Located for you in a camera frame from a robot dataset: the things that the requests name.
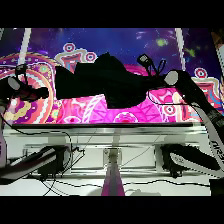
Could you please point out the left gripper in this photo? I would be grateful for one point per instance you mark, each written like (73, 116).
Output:
(35, 93)

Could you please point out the black pants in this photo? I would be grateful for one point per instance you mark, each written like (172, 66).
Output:
(106, 83)

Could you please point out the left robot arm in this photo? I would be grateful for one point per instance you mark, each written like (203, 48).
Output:
(20, 165)

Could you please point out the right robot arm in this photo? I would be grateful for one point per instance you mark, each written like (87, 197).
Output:
(200, 96)

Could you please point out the silver frame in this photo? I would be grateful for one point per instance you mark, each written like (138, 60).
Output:
(133, 140)

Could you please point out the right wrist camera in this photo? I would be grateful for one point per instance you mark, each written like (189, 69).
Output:
(144, 60)

